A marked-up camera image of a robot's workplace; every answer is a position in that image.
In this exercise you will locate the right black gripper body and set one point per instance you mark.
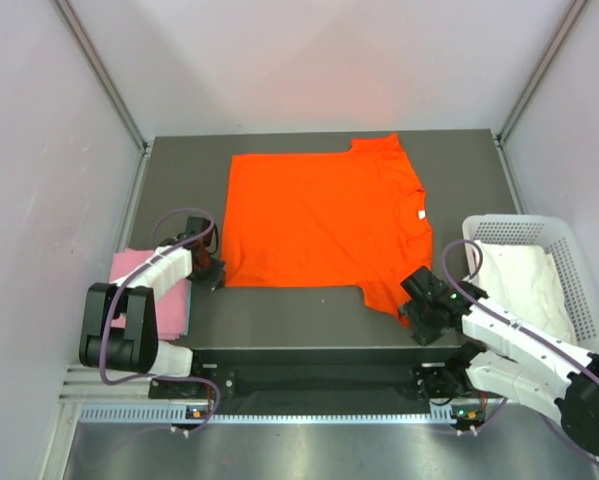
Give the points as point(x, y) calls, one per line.
point(422, 323)

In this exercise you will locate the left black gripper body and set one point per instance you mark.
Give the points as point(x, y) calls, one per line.
point(210, 275)

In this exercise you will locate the orange t-shirt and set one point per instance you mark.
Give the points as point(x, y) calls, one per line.
point(355, 218)

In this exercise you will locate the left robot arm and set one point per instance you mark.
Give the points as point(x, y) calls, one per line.
point(119, 334)

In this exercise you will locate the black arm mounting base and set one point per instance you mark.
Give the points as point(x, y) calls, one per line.
point(319, 375)

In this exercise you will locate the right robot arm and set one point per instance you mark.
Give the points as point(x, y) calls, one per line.
point(503, 355)

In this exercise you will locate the folded light blue t-shirt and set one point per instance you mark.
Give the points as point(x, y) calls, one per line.
point(188, 309)

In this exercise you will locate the folded pink t-shirt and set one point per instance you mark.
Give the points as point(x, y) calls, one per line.
point(166, 276)

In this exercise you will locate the white t-shirt in basket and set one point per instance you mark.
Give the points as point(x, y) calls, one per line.
point(524, 280)

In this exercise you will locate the white plastic basket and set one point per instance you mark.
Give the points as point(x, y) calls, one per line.
point(555, 237)

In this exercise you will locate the slotted cable duct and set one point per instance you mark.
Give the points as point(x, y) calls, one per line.
point(182, 414)

